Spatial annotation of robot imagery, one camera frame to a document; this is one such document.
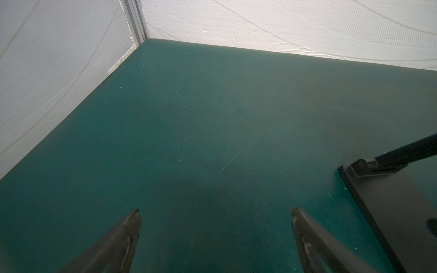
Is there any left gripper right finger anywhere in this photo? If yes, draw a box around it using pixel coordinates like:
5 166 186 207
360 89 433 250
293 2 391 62
291 208 376 273

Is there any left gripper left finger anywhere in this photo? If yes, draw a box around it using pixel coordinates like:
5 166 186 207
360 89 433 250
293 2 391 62
60 209 142 273

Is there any black folding phone stand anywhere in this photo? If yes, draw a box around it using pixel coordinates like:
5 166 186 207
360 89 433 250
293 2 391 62
338 135 437 273

